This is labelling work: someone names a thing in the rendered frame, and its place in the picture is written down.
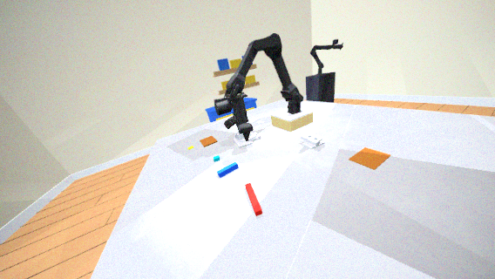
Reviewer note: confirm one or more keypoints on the red rectangular bar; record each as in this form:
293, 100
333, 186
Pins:
254, 200

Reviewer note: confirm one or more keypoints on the blue rectangular bar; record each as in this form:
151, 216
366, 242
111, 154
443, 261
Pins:
226, 170

